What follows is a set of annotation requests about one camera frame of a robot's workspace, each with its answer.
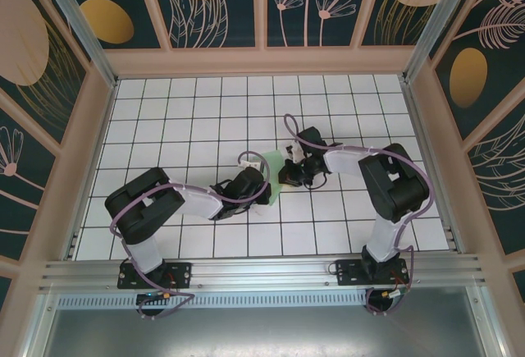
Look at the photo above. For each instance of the light green cloth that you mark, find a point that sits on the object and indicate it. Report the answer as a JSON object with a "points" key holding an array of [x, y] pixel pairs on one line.
{"points": [[272, 164]]}

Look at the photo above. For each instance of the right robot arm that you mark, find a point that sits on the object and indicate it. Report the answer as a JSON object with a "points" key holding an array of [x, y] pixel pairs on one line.
{"points": [[393, 184]]}

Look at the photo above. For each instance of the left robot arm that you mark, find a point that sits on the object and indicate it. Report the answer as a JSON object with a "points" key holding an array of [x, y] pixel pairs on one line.
{"points": [[141, 209]]}

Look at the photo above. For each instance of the grey metal sheet panel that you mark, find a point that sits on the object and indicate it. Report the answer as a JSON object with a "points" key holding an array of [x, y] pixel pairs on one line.
{"points": [[262, 332]]}

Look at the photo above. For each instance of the yellow power connector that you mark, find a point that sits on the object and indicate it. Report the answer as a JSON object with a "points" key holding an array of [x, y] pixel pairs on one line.
{"points": [[386, 294], [166, 295]]}

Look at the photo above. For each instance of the long aluminium mounting rail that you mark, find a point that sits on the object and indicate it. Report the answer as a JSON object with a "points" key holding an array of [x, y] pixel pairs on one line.
{"points": [[262, 273]]}

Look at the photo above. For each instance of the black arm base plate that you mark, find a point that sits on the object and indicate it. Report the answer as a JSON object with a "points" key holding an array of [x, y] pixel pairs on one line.
{"points": [[180, 275], [348, 275]]}

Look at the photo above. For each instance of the aluminium frame post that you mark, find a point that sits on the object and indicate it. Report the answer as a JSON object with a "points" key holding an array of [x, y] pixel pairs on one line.
{"points": [[439, 20], [78, 24]]}

